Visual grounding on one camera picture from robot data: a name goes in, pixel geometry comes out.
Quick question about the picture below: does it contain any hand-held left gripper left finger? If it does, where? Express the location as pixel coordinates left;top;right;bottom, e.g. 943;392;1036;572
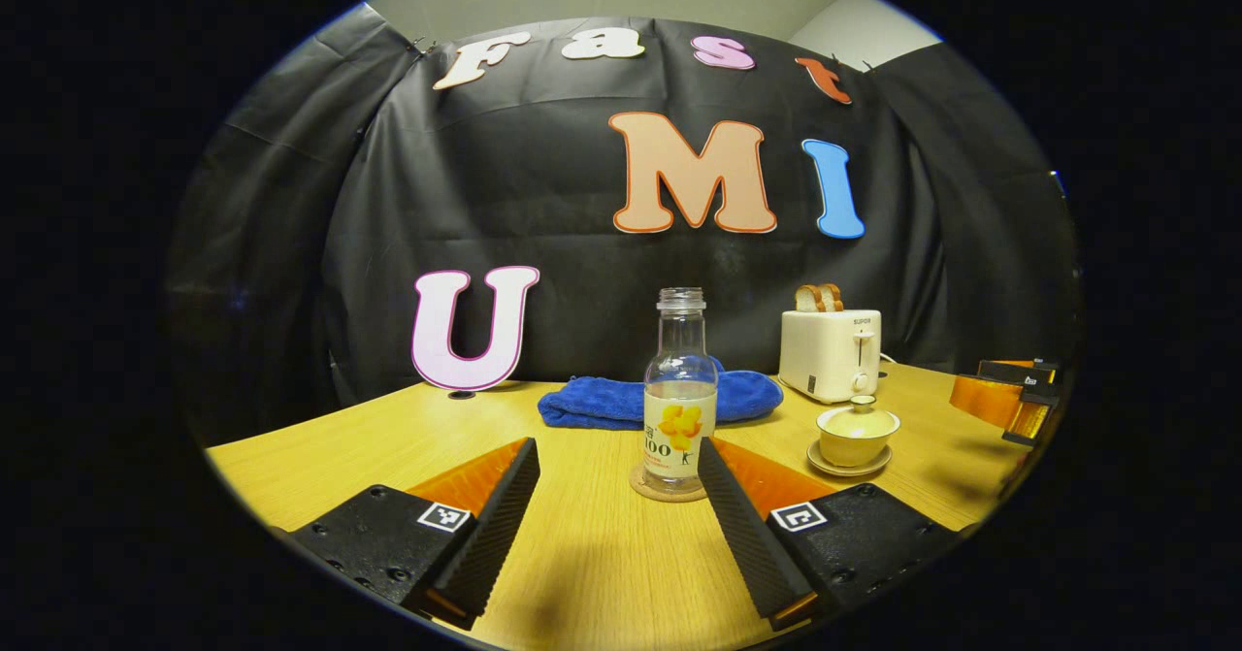
267;437;541;631

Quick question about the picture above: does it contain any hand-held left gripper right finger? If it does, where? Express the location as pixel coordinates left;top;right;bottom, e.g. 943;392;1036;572
697;437;971;633

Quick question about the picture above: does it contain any round brown coaster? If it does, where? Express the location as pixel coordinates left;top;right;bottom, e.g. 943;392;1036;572
629;465;709;504

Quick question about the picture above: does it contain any cream teacup lid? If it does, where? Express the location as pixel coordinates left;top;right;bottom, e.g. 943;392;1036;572
816;396;901;439

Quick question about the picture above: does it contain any clear glass water bottle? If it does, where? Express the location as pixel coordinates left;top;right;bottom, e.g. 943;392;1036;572
641;287;720;494

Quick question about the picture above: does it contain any cream ceramic saucer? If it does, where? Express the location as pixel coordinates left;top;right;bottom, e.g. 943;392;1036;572
806;440;893;478

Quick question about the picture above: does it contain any blue towel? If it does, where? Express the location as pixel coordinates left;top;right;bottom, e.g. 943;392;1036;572
538;358;784;431

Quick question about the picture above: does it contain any cream toaster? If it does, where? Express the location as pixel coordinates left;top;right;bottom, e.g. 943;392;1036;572
778;309;883;406

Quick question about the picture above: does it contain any black backdrop cloth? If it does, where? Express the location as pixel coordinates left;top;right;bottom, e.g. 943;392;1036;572
165;1;1080;448

